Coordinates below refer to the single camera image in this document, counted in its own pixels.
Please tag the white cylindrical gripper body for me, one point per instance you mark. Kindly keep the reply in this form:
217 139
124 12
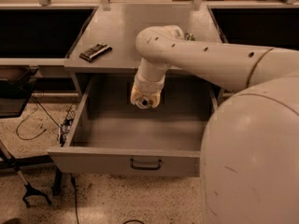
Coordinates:
149 82

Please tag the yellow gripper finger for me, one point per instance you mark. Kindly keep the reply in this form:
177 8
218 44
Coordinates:
156 99
136 96

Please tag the green 7up can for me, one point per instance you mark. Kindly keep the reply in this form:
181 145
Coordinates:
144 102

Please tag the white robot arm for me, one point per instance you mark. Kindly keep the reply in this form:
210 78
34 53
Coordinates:
249 164

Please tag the grey open drawer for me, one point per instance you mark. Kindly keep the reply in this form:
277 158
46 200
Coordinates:
108 130

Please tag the grey cabinet counter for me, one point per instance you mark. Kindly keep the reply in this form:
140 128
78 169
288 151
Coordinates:
118 27

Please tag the green can on counter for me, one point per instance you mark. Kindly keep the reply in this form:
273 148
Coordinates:
189 37

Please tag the power strip on floor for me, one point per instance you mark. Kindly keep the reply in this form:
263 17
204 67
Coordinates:
65 127

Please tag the black chair left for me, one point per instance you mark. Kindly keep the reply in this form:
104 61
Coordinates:
16 87

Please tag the black drawer handle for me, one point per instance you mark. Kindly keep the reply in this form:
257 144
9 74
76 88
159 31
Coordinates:
145 166

